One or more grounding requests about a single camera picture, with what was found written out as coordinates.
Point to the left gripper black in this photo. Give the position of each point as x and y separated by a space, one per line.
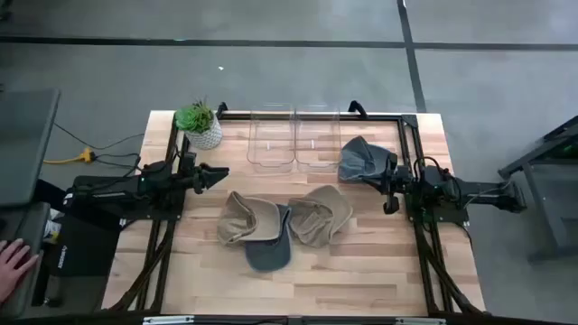
194 173

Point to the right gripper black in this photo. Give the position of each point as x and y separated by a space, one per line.
399 180

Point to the gray cap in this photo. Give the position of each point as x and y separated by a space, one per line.
268 255
361 162

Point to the beige cap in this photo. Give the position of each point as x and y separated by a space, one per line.
246 219
318 214

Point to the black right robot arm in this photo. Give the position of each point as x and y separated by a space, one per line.
478 192

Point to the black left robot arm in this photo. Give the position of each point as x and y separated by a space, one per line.
113 194

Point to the succulent in white patterned pot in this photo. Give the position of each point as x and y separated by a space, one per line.
205 135

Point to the clear plastic bin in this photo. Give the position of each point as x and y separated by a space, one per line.
271 153
318 151

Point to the black metal side table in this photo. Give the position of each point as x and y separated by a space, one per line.
542 212

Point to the black bag white lettering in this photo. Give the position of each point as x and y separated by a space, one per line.
86 253

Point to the gray side desk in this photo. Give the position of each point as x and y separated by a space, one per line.
27 225

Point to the gray desk top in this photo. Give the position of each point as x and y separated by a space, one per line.
22 144

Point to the person's hand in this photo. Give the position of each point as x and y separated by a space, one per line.
11 271

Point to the black aluminium table frame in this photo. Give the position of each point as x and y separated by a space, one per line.
384 118

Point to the silver metal bracket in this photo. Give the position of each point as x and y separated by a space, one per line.
420 321
167 321

